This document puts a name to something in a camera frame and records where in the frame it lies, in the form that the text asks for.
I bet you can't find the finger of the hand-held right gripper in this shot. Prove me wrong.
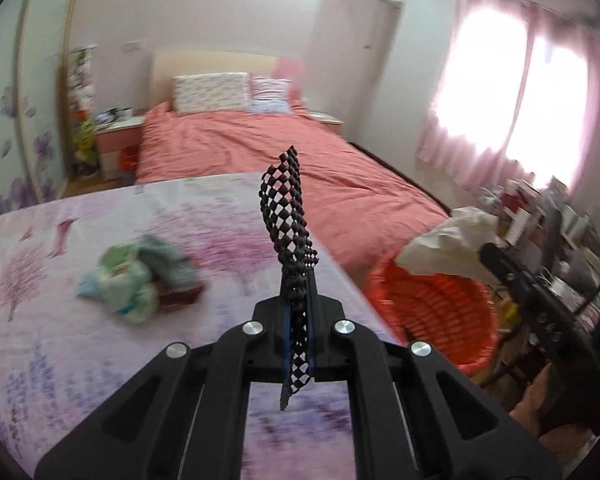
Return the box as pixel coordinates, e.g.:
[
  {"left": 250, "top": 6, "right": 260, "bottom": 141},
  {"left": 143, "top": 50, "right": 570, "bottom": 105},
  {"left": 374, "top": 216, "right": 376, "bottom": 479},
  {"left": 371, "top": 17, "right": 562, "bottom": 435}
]
[{"left": 479, "top": 242, "right": 531, "bottom": 306}]

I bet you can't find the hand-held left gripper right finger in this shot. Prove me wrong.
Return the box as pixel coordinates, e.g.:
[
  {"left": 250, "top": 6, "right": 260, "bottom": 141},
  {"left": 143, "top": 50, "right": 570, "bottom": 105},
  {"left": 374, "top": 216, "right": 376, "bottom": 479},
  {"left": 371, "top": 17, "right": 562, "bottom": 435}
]
[{"left": 307, "top": 296, "right": 563, "bottom": 480}]

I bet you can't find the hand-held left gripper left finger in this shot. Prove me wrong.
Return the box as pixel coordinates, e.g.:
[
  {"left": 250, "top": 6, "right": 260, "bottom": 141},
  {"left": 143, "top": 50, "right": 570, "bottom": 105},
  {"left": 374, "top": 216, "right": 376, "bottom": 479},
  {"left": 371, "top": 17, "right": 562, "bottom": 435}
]
[{"left": 34, "top": 296, "right": 293, "bottom": 480}]

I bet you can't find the cream cloth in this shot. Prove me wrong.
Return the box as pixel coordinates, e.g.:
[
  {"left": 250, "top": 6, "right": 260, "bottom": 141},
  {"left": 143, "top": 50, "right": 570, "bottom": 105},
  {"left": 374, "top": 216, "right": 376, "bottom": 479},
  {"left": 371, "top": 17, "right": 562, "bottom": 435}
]
[{"left": 396, "top": 207, "right": 501, "bottom": 278}]

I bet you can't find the orange plastic laundry basket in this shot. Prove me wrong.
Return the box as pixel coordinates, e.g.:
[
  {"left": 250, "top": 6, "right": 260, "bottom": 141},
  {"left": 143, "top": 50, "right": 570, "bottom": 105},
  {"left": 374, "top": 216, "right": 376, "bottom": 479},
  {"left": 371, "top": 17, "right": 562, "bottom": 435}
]
[{"left": 364, "top": 255, "right": 501, "bottom": 378}]

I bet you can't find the black white checkered cloth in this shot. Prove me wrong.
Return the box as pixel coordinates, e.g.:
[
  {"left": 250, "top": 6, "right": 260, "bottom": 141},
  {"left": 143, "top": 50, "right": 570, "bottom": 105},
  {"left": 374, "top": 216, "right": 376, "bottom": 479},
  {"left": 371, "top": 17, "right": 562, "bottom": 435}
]
[{"left": 257, "top": 146, "right": 321, "bottom": 413}]

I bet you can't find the person's right hand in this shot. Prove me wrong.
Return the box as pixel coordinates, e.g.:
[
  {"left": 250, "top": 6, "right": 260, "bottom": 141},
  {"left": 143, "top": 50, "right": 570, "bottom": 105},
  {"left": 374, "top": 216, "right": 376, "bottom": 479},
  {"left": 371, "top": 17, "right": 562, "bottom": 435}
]
[{"left": 509, "top": 364, "right": 596, "bottom": 456}]

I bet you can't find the grey office chair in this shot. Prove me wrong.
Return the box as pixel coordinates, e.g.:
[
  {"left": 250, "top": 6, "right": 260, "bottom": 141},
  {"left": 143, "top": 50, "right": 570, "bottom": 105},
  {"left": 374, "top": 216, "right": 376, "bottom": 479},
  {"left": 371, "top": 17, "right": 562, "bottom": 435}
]
[{"left": 542, "top": 207, "right": 567, "bottom": 272}]

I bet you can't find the dark wooden stool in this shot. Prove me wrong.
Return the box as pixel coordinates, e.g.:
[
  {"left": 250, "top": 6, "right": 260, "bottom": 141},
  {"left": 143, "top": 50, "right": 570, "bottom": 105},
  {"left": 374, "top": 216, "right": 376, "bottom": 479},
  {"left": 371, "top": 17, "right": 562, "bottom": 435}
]
[{"left": 480, "top": 355, "right": 531, "bottom": 391}]

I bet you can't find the dark red wrapper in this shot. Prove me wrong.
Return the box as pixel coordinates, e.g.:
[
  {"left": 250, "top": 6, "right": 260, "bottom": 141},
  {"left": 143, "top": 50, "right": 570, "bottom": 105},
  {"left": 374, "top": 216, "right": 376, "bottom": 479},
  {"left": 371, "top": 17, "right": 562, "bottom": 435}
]
[{"left": 155, "top": 282, "right": 206, "bottom": 309}]

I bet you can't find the pink curtain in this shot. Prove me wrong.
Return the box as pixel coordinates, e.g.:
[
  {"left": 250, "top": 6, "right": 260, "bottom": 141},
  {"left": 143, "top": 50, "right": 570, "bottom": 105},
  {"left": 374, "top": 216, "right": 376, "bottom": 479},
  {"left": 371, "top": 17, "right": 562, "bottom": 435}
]
[{"left": 415, "top": 0, "right": 600, "bottom": 196}]

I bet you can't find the green crumpled garment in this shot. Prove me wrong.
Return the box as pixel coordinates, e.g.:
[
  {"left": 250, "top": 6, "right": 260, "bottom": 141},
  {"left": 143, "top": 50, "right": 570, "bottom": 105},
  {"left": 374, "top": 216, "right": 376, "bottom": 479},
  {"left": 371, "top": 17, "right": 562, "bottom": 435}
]
[{"left": 76, "top": 236, "right": 198, "bottom": 325}]

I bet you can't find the bed with pink cover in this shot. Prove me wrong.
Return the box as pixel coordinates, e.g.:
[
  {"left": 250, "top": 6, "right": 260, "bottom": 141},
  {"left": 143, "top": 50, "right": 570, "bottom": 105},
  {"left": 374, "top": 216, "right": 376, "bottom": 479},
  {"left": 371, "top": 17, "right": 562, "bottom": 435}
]
[{"left": 136, "top": 101, "right": 451, "bottom": 281}]

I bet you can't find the pink white nightstand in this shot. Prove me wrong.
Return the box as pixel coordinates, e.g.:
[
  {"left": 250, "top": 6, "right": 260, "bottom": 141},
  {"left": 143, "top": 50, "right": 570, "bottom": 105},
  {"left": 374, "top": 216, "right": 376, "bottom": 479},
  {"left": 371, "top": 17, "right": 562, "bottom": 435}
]
[
  {"left": 307, "top": 110, "right": 343, "bottom": 136},
  {"left": 95, "top": 115, "right": 146, "bottom": 181}
]

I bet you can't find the pink striped pillow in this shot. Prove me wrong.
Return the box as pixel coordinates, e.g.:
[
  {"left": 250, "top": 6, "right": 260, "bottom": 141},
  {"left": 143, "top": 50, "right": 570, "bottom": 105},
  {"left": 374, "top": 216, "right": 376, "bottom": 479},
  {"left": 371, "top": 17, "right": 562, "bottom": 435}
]
[{"left": 250, "top": 77, "right": 296, "bottom": 115}]

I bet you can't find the butterfly print pillow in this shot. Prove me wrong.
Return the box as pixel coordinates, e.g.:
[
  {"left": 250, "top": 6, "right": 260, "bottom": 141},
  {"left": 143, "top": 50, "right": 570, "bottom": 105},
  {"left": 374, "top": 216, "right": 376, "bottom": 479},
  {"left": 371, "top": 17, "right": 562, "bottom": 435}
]
[{"left": 172, "top": 72, "right": 251, "bottom": 115}]

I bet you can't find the beige headboard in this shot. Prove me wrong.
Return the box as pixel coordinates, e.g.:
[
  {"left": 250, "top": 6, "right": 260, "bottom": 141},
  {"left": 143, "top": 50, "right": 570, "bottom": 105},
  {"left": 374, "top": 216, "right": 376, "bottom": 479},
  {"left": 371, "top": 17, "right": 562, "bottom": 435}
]
[{"left": 150, "top": 50, "right": 306, "bottom": 111}]

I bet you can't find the hanging plush toy rack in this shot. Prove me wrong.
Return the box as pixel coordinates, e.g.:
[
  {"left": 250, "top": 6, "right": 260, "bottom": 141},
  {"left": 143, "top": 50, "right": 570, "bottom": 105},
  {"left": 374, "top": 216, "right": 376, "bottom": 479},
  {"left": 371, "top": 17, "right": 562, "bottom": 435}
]
[{"left": 67, "top": 47, "right": 101, "bottom": 178}]

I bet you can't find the flower print wardrobe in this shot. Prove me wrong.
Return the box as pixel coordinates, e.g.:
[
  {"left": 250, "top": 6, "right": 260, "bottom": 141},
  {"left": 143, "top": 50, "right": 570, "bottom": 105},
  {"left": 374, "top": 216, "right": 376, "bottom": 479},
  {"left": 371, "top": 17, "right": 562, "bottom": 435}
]
[{"left": 0, "top": 0, "right": 76, "bottom": 221}]

